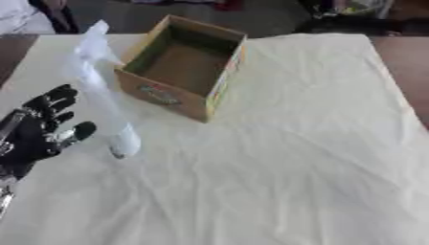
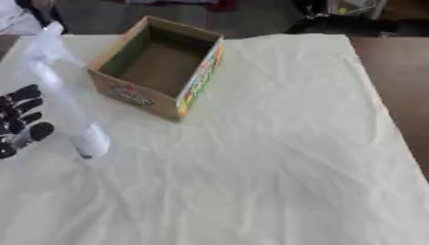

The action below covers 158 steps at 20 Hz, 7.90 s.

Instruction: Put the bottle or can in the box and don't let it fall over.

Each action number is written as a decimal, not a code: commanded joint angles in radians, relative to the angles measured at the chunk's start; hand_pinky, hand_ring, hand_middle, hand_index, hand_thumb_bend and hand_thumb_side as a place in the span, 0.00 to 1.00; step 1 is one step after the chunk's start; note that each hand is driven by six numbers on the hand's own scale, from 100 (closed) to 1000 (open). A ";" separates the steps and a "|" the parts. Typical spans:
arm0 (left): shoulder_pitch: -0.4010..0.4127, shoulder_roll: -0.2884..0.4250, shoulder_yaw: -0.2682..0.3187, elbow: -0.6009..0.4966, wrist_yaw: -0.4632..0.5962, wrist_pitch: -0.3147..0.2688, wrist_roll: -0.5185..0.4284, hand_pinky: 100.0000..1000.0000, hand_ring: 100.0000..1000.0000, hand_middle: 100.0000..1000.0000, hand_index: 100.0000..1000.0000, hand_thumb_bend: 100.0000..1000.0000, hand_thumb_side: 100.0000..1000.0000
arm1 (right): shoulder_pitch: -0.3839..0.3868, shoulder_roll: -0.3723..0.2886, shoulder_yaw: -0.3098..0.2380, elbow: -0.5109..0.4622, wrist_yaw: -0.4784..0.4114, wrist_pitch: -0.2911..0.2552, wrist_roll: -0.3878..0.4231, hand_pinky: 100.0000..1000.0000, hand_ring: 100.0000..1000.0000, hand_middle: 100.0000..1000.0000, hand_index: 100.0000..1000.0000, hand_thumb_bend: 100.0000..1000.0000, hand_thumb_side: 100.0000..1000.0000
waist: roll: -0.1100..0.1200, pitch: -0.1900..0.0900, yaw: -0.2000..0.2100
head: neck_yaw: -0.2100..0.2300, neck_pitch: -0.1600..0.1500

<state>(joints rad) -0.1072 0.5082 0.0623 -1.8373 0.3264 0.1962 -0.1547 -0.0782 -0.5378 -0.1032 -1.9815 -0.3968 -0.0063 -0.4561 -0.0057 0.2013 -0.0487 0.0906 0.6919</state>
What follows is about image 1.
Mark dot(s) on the person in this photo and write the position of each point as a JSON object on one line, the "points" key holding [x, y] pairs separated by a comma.
{"points": [[33, 14]]}

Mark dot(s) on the black bag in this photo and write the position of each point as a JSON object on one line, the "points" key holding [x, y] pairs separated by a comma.
{"points": [[357, 19]]}

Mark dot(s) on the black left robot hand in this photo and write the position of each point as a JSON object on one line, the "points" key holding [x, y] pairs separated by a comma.
{"points": [[31, 137]]}

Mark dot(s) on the tan cardboard box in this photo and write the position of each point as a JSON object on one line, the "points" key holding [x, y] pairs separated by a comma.
{"points": [[181, 68]]}

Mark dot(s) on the clear plastic spray bottle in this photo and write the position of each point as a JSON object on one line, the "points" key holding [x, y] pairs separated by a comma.
{"points": [[100, 95]]}

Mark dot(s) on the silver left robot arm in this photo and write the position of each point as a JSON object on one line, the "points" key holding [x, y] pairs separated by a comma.
{"points": [[4, 194]]}

